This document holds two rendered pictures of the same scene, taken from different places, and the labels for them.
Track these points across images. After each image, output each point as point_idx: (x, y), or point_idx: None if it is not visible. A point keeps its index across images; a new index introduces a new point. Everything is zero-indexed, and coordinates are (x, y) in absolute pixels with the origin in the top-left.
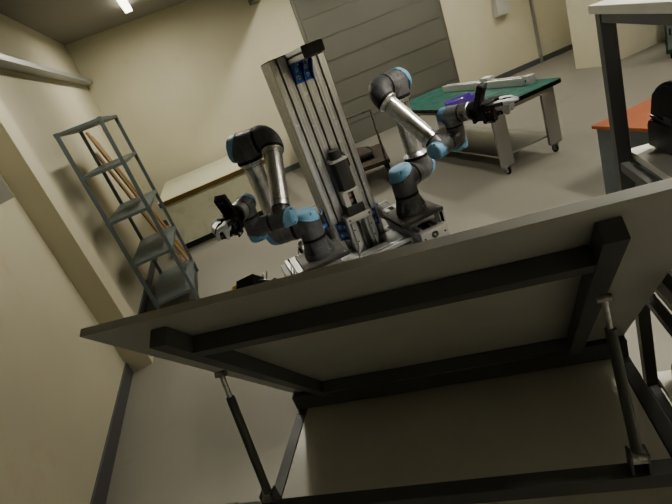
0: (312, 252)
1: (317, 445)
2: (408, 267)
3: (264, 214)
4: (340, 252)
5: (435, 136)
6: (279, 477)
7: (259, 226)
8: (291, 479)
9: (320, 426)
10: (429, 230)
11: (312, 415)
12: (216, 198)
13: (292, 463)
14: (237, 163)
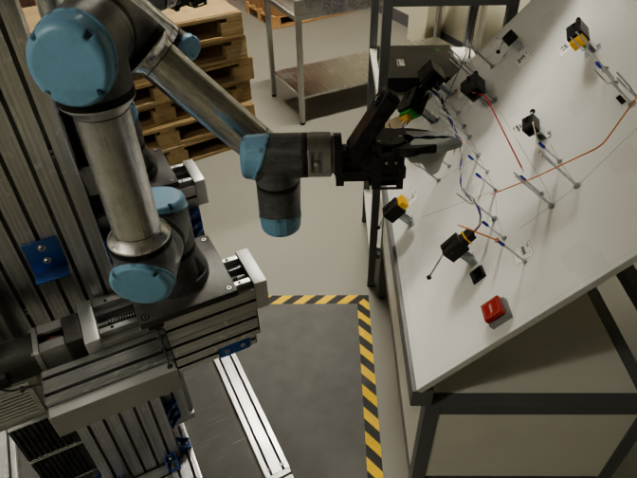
0: (196, 266)
1: (494, 366)
2: None
3: (146, 230)
4: (204, 245)
5: (178, 27)
6: (550, 402)
7: (300, 186)
8: (549, 386)
9: (463, 368)
10: (199, 172)
11: (443, 382)
12: (394, 94)
13: (525, 391)
14: (107, 100)
